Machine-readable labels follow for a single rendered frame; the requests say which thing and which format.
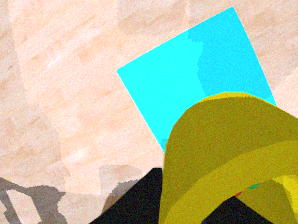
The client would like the yellow cup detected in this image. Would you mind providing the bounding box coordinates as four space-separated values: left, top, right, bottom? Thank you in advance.
158 92 298 224

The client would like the green marble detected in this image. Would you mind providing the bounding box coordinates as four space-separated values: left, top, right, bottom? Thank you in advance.
249 184 258 189

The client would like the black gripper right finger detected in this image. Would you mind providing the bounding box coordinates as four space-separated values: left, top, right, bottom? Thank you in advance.
201 196 273 224

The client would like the light wooden bar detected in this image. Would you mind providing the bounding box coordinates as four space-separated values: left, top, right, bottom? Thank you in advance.
100 194 124 216

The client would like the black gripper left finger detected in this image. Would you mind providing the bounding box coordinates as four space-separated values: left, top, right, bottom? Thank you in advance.
89 168 164 224

